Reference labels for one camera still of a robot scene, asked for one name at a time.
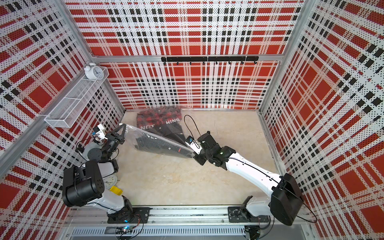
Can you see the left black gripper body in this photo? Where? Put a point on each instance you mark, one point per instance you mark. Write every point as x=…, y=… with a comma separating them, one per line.
x=110, y=145

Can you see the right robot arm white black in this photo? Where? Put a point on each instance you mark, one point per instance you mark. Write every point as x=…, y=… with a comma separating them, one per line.
x=283, y=199

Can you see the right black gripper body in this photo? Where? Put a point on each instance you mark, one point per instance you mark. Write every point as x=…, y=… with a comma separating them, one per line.
x=204, y=157

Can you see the white wire mesh shelf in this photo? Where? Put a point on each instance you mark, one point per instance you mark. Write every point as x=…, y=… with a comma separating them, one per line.
x=69, y=108

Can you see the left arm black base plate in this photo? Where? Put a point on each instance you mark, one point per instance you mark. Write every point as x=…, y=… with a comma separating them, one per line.
x=127, y=216

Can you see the white alarm clock on shelf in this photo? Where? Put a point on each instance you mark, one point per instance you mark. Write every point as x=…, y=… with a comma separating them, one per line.
x=93, y=71

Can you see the black wall hook rail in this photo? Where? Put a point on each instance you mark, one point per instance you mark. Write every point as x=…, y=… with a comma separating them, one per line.
x=210, y=59

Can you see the clear plastic vacuum bag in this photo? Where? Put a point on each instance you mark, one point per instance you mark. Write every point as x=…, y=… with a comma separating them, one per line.
x=133, y=132

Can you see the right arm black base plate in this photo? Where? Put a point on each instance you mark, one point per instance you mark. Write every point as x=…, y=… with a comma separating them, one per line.
x=241, y=215

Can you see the white alarm clock on table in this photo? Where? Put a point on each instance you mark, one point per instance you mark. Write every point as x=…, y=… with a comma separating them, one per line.
x=110, y=181

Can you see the yellow small block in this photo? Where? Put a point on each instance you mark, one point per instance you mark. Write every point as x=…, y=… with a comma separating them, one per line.
x=116, y=190

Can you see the red black plaid shirt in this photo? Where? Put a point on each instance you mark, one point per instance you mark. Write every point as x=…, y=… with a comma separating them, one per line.
x=169, y=116

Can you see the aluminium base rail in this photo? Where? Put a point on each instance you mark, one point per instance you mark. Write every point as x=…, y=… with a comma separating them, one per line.
x=180, y=222

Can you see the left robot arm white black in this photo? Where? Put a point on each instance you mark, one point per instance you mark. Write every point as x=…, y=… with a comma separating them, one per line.
x=85, y=185

